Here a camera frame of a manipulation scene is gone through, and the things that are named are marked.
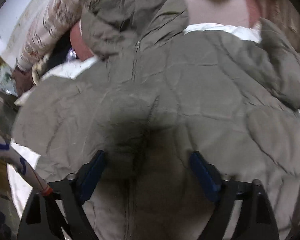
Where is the olive hooded puffer jacket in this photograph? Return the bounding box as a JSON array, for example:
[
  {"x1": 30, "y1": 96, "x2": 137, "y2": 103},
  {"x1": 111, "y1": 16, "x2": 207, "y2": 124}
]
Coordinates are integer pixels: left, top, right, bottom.
[{"x1": 13, "y1": 0, "x2": 300, "y2": 239}]

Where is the white leaf-print bed sheet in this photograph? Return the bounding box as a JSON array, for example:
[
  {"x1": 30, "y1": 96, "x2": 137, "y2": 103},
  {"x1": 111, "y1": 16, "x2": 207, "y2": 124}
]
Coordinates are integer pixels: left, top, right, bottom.
[{"x1": 13, "y1": 20, "x2": 300, "y2": 226}]

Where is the dark maroon cloth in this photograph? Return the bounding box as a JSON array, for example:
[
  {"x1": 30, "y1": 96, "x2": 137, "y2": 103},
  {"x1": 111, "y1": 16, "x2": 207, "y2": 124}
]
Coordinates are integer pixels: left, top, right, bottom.
[{"x1": 12, "y1": 66, "x2": 34, "y2": 96}]

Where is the floral patterned bag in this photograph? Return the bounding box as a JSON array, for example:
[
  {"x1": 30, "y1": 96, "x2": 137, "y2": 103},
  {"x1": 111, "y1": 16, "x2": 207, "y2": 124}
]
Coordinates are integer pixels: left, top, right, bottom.
[{"x1": 0, "y1": 63, "x2": 18, "y2": 97}]

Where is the cream leaf-print cloth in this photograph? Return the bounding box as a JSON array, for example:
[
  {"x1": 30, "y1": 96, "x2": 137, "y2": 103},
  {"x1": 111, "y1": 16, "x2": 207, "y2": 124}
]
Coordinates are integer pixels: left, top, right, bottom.
[{"x1": 31, "y1": 53, "x2": 50, "y2": 86}]

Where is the purple shiny plastic bag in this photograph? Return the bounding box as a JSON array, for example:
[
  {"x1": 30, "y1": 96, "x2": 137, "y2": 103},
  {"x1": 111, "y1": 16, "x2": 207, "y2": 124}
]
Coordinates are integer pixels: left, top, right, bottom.
[{"x1": 65, "y1": 48, "x2": 77, "y2": 62}]

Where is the striped floral beige quilt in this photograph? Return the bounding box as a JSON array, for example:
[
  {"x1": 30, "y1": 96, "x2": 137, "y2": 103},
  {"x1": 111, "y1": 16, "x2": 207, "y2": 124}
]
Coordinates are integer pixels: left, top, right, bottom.
[{"x1": 17, "y1": 0, "x2": 87, "y2": 72}]

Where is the pink pillow with red ends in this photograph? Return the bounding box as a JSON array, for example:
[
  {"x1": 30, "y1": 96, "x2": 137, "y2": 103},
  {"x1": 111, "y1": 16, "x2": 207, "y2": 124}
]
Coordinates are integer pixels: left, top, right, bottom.
[{"x1": 70, "y1": 0, "x2": 260, "y2": 60}]

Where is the white blue-marked cable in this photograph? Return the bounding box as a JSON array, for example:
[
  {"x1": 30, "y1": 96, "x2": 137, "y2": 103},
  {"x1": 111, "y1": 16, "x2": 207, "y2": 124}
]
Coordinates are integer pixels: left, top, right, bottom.
[{"x1": 0, "y1": 125, "x2": 53, "y2": 197}]

